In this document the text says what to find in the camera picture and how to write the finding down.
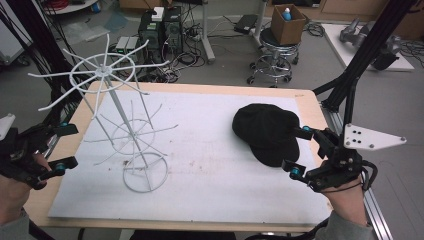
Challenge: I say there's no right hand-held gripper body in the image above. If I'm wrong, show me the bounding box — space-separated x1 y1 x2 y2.
304 123 408 193

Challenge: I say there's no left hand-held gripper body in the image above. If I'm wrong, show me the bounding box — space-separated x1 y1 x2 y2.
0 113 52 192

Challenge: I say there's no black cap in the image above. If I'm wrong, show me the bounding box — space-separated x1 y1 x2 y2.
231 103 301 168

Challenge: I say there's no white wire hat rack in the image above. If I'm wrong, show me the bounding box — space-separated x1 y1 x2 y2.
27 33 180 194

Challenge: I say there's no person's right hand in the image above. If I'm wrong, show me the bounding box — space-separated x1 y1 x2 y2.
320 175 369 228

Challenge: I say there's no person's left hand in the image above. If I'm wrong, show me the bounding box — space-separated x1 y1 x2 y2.
0 151 53 228

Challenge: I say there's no person's right grey sleeve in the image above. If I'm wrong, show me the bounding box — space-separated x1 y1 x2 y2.
314 210 378 240

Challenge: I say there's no person's grey sleeve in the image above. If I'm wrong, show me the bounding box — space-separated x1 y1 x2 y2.
314 210 378 240
0 209 36 240

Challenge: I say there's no chrome rolling stool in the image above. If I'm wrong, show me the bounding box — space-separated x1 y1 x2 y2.
246 27 301 89

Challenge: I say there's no person's left grey sleeve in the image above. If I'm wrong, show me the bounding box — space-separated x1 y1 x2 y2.
0 209 36 240

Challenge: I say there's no white foam mat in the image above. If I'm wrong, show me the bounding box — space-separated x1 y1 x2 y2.
48 89 333 226

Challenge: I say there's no white platform board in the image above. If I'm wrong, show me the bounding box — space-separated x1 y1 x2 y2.
321 23 416 72

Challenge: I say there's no clear plastic sheet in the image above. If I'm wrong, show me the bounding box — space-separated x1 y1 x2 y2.
61 20 112 43

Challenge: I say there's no white power box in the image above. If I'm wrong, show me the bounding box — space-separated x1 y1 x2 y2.
115 35 140 56

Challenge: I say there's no grey cabinet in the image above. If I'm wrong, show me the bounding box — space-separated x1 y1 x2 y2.
0 12 32 66

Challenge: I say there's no cardboard box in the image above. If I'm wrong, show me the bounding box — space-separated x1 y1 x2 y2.
270 3 307 46

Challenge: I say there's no grey metal table leg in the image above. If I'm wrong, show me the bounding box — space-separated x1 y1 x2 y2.
252 0 268 48
199 0 217 65

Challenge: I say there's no round white table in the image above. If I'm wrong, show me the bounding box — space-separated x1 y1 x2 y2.
42 0 102 16

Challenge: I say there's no black flat box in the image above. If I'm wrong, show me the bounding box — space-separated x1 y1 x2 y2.
233 14 259 35

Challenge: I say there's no black computer tower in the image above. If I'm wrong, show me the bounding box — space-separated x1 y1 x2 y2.
162 5 184 56
137 11 165 65

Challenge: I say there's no white small device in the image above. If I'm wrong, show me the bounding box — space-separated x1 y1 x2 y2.
151 6 166 23

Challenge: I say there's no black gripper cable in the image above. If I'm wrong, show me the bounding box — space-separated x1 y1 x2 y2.
361 159 380 192

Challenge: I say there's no aluminium rail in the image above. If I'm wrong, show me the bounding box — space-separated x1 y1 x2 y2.
319 102 395 240

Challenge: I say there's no black metal frame stand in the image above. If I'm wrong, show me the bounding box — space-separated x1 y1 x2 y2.
0 0 86 129
312 0 419 141

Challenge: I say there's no bundle of floor cables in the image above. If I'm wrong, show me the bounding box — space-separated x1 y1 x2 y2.
139 19 209 84

